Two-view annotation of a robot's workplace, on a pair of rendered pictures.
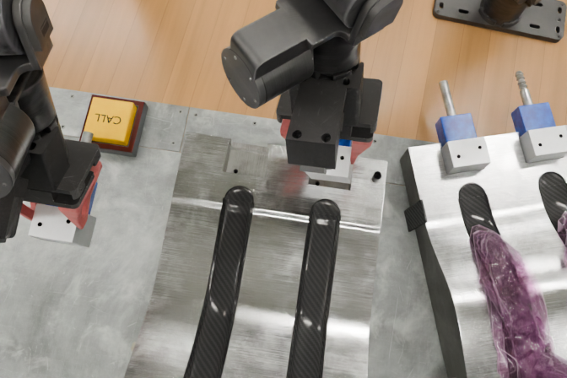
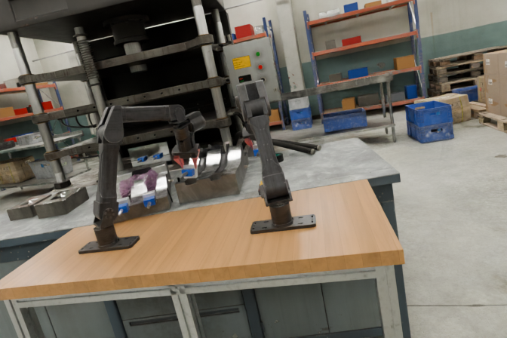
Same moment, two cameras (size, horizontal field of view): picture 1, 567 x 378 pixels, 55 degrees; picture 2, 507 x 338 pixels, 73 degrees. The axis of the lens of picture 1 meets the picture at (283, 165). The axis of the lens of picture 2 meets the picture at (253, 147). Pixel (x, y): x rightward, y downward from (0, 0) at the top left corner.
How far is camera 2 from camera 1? 1.63 m
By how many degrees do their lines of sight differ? 95
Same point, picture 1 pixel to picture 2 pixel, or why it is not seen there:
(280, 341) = (208, 164)
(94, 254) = not seen: hidden behind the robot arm
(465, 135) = (147, 198)
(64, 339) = not seen: hidden behind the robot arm
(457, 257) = (161, 183)
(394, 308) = not seen: hidden behind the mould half
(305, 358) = (202, 164)
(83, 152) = (245, 133)
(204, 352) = (225, 158)
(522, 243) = (142, 188)
